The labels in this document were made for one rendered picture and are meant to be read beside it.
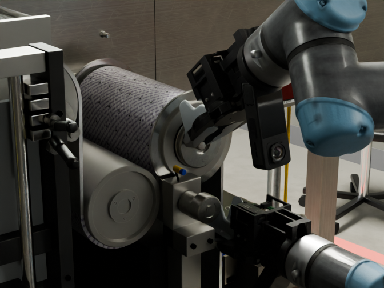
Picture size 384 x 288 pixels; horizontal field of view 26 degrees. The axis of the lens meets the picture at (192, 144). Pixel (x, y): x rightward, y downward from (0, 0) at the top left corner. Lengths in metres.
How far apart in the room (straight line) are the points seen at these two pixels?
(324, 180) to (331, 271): 1.09
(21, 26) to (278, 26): 0.30
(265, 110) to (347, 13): 0.19
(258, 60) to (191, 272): 0.38
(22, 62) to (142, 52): 0.65
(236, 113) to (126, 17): 0.49
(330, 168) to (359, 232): 1.83
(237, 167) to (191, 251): 3.57
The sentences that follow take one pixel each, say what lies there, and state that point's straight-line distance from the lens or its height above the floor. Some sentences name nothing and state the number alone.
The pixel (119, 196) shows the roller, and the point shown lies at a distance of 1.16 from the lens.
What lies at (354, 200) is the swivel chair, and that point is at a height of 0.10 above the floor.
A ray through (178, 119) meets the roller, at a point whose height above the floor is 1.29.
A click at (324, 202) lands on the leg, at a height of 0.80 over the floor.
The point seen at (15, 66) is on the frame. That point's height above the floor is 1.43.
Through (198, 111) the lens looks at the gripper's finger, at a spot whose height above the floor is 1.32.
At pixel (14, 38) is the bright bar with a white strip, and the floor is 1.44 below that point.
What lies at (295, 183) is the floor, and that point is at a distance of 4.53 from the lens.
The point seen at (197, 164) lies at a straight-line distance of 1.20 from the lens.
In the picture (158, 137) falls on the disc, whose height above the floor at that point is 1.27.
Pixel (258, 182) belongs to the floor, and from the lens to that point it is 4.52.
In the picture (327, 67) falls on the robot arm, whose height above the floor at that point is 1.43.
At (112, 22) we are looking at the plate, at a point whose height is 1.37.
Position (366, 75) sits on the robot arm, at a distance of 0.89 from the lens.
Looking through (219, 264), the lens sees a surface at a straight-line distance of 1.33.
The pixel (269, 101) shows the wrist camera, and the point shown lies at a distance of 1.03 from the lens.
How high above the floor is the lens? 1.63
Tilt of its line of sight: 19 degrees down
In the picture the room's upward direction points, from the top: straight up
